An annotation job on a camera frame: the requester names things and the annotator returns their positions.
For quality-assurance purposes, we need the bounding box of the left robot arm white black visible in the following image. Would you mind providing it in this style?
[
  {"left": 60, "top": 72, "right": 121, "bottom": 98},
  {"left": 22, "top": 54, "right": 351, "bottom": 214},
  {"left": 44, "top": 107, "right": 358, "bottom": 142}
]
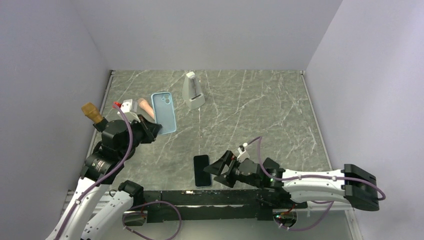
[{"left": 48, "top": 112, "right": 162, "bottom": 240}]

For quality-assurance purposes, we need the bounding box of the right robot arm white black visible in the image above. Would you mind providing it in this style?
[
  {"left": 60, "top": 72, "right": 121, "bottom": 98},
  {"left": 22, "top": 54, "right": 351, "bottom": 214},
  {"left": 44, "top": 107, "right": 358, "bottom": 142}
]
[{"left": 204, "top": 150, "right": 384, "bottom": 212}]

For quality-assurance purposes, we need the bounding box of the pink cylinder stick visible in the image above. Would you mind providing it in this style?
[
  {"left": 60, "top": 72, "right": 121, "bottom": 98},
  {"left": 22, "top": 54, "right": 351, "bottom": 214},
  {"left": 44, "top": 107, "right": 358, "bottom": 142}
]
[{"left": 137, "top": 98, "right": 156, "bottom": 120}]

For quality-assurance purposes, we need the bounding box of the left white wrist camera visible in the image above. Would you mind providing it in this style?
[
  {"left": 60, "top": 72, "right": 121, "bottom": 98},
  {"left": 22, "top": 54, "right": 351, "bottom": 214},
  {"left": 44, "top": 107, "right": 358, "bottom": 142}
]
[{"left": 113, "top": 99, "right": 140, "bottom": 123}]

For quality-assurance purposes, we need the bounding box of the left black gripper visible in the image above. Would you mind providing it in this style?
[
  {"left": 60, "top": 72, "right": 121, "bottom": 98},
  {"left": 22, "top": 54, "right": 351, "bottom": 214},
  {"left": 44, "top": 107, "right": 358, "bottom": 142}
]
[{"left": 119, "top": 113, "right": 162, "bottom": 159}]

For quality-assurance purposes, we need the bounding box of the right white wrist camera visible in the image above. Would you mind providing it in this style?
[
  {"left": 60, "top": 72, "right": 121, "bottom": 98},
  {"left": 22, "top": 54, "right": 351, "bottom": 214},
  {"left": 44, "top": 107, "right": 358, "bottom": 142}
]
[{"left": 237, "top": 142, "right": 250, "bottom": 163}]

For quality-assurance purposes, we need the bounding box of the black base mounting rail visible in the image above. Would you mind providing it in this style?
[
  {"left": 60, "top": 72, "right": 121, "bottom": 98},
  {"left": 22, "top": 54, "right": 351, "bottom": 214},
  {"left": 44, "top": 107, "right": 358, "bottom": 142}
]
[{"left": 110, "top": 188, "right": 309, "bottom": 223}]

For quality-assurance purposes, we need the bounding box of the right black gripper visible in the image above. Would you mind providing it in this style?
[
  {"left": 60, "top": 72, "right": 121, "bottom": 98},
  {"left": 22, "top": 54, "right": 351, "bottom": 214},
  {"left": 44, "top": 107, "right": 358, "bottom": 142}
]
[{"left": 204, "top": 150, "right": 262, "bottom": 188}]

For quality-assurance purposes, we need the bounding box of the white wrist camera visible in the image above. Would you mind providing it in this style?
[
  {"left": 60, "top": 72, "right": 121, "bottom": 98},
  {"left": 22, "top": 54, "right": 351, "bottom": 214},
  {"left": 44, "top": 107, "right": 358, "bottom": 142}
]
[
  {"left": 237, "top": 142, "right": 250, "bottom": 163},
  {"left": 113, "top": 99, "right": 140, "bottom": 123}
]

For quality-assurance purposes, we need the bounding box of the black phone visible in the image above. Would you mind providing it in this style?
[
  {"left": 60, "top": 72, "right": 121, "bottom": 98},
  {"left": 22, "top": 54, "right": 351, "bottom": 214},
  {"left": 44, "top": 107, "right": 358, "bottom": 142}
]
[{"left": 193, "top": 154, "right": 212, "bottom": 188}]

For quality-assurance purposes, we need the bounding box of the light blue phone case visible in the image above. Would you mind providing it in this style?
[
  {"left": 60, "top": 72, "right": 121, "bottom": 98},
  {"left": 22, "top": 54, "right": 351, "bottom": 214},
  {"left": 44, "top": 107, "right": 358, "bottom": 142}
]
[{"left": 151, "top": 92, "right": 177, "bottom": 135}]

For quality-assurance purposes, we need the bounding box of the grey metronome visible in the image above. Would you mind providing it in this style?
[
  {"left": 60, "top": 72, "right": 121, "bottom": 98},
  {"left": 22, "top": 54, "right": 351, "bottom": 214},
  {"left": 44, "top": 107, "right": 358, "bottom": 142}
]
[{"left": 182, "top": 71, "right": 206, "bottom": 110}]

